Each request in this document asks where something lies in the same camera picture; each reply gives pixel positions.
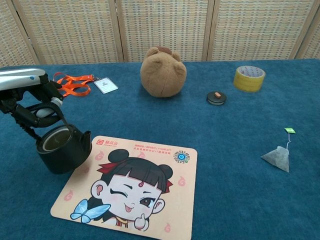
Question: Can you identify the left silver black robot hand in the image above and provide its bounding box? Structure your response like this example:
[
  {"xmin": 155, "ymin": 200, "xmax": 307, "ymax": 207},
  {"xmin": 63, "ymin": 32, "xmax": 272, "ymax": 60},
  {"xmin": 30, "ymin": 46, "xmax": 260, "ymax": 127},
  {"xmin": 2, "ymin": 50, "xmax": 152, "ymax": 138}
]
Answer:
[{"xmin": 0, "ymin": 67, "xmax": 70, "ymax": 129}]

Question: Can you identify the black teapot with handle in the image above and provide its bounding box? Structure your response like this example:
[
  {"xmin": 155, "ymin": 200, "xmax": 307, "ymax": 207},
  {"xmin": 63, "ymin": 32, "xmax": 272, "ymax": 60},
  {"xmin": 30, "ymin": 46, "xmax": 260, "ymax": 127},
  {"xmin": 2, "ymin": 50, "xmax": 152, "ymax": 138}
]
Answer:
[{"xmin": 21, "ymin": 109, "xmax": 92, "ymax": 175}]

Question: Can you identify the pyramid tea bag green tag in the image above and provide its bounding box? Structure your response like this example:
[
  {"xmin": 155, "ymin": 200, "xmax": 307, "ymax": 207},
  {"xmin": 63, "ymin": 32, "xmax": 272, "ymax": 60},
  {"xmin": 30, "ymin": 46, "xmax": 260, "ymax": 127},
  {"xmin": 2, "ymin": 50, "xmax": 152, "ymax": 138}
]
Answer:
[{"xmin": 259, "ymin": 126, "xmax": 296, "ymax": 173}]

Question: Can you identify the black teapot lid wooden knob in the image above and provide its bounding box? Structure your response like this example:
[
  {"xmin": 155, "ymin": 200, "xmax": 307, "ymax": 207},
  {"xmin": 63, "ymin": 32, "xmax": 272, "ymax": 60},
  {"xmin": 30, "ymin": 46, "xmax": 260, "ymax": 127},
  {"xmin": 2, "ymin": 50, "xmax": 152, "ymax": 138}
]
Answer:
[{"xmin": 206, "ymin": 91, "xmax": 228, "ymax": 107}]

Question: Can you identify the white ID badge card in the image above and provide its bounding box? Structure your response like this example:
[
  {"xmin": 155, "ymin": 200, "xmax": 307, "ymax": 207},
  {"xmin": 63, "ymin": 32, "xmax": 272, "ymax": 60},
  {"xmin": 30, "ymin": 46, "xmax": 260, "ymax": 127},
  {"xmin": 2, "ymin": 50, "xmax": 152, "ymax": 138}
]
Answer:
[{"xmin": 93, "ymin": 76, "xmax": 119, "ymax": 95}]

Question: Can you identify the brown plush capybara toy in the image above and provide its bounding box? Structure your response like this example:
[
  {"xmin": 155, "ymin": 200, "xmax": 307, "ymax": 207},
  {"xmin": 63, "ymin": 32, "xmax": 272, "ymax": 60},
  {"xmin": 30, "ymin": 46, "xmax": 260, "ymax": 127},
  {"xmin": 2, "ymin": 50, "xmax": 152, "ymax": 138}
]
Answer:
[{"xmin": 139, "ymin": 46, "xmax": 188, "ymax": 98}]

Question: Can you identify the woven bamboo folding screen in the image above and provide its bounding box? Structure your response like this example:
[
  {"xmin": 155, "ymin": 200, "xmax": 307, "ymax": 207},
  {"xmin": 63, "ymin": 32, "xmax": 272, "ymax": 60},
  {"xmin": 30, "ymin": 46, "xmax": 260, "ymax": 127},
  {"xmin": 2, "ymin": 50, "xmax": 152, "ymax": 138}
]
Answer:
[{"xmin": 0, "ymin": 0, "xmax": 320, "ymax": 68}]

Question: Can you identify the cartoon girl mouse pad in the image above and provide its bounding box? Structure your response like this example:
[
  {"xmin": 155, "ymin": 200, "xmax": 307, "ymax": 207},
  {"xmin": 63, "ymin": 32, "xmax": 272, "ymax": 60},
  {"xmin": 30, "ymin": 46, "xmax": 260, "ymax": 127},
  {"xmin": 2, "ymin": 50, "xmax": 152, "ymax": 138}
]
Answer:
[{"xmin": 49, "ymin": 135, "xmax": 198, "ymax": 240}]

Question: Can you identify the yellow packing tape roll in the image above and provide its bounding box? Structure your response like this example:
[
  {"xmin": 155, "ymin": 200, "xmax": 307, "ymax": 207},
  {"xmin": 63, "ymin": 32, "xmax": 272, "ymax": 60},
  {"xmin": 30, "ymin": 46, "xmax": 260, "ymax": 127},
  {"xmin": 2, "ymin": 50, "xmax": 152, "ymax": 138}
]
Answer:
[{"xmin": 232, "ymin": 65, "xmax": 267, "ymax": 93}]

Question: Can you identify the blue carpet table cover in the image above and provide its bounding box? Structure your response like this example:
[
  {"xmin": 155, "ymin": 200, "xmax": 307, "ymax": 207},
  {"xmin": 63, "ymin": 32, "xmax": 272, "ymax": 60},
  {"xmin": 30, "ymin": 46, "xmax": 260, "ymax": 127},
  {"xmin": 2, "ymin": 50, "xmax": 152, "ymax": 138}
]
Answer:
[{"xmin": 0, "ymin": 58, "xmax": 320, "ymax": 240}]

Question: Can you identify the orange lanyard strap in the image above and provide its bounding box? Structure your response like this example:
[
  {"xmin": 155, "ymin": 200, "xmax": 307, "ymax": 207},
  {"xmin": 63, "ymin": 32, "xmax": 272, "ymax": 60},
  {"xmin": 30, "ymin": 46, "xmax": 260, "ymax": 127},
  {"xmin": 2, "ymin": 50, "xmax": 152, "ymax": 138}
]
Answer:
[{"xmin": 53, "ymin": 72, "xmax": 95, "ymax": 98}]

